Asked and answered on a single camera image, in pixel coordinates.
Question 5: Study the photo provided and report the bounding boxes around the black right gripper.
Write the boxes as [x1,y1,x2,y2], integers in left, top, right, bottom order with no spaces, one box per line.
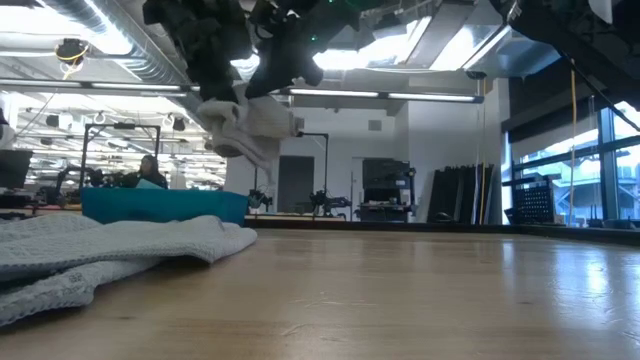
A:
[243,0,381,100]

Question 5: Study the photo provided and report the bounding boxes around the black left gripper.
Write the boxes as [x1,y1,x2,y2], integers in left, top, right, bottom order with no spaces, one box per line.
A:
[143,0,254,105]

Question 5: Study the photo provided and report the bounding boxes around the grey waffle-weave towel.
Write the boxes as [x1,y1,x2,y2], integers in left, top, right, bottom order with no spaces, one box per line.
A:
[196,83,297,176]
[0,213,259,327]

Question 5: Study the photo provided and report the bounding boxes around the linear ceiling light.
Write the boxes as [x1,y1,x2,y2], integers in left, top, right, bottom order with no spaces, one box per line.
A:
[0,78,190,97]
[287,87,485,105]

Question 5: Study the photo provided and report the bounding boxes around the black thin stand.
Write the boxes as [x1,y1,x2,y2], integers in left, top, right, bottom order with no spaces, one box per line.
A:
[295,131,331,201]

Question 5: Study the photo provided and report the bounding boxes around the person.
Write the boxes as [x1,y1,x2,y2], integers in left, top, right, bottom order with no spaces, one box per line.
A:
[133,153,170,190]

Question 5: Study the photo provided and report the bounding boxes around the grey door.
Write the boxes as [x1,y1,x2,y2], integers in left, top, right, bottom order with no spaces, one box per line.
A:
[277,154,316,215]

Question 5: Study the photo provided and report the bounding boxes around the teal plastic bin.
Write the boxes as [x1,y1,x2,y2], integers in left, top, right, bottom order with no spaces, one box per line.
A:
[80,187,250,226]

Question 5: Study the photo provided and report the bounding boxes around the black equipment rack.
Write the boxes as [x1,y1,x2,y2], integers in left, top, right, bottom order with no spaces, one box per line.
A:
[359,158,417,223]

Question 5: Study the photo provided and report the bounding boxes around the black stacked panels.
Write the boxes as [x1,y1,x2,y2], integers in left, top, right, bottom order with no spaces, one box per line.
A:
[427,163,496,225]

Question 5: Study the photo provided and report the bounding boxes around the black monitor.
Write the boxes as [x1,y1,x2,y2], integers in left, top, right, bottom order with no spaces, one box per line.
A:
[0,148,34,190]

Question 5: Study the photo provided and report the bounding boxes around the silver ceiling duct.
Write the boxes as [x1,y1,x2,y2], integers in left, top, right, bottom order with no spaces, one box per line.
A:
[39,0,211,126]

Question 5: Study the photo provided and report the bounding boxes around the black stand frame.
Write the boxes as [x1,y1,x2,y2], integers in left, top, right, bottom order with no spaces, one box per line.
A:
[79,122,162,190]

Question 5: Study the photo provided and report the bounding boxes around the yellow ceiling cable reel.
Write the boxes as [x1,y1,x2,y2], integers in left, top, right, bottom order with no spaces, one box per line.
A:
[53,37,91,67]

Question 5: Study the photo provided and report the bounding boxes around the black aluminium table frame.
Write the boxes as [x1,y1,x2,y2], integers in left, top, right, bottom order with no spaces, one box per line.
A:
[244,218,640,247]

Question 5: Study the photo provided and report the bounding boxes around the yellow hanging cable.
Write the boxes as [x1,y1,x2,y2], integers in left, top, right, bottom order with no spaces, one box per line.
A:
[569,58,578,227]

